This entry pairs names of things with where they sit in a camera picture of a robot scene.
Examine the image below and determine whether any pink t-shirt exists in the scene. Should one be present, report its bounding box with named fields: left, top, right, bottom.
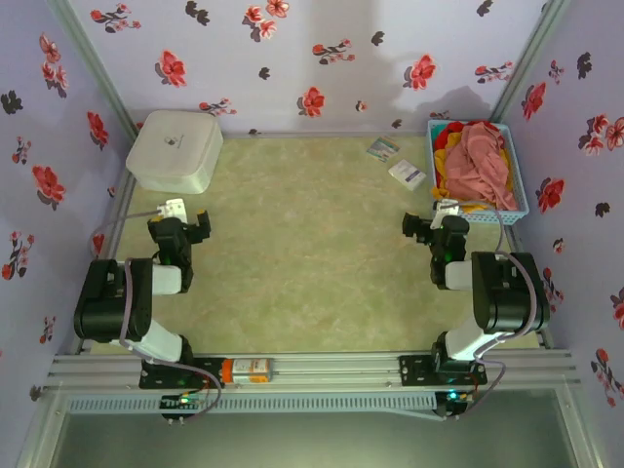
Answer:
left=442, top=121, right=519, bottom=212

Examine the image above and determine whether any small white cardboard box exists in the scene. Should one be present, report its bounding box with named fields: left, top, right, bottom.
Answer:
left=387, top=158, right=426, bottom=191

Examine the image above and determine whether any white lidded storage box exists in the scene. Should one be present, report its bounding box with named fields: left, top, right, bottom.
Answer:
left=125, top=109, right=225, bottom=195

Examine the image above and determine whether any teal and white card packet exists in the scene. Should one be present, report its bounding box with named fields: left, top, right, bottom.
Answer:
left=366, top=135, right=404, bottom=163

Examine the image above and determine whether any blue plastic basket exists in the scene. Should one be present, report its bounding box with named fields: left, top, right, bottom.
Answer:
left=426, top=119, right=531, bottom=226

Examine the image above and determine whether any yellow cloth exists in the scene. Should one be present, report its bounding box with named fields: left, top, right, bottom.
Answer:
left=431, top=121, right=507, bottom=201

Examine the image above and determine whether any orange and white cylinder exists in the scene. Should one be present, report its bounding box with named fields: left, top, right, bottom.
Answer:
left=219, top=357, right=273, bottom=389

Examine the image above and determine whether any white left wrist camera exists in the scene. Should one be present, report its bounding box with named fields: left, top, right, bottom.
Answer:
left=155, top=197, right=187, bottom=223

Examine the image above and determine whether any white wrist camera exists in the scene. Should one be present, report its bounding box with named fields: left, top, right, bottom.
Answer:
left=155, top=197, right=187, bottom=223
left=432, top=198, right=460, bottom=229

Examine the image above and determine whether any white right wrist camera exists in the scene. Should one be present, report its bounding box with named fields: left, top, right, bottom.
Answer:
left=432, top=198, right=460, bottom=229

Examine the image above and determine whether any grey left arm cable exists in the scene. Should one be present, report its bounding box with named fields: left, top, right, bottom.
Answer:
left=90, top=209, right=223, bottom=420

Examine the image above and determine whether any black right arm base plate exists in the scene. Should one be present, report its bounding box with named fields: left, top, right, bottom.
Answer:
left=398, top=354, right=488, bottom=389

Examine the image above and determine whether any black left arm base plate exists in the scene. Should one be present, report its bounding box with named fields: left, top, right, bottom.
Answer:
left=138, top=355, right=225, bottom=391

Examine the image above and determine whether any long aluminium mounting rail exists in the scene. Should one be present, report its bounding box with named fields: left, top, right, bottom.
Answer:
left=47, top=348, right=581, bottom=394

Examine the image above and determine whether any grey slotted cable duct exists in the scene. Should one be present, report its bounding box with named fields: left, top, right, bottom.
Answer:
left=65, top=392, right=438, bottom=415

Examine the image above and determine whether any aluminium corner post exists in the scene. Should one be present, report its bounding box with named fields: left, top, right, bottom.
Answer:
left=46, top=0, right=140, bottom=142
left=489, top=0, right=574, bottom=126

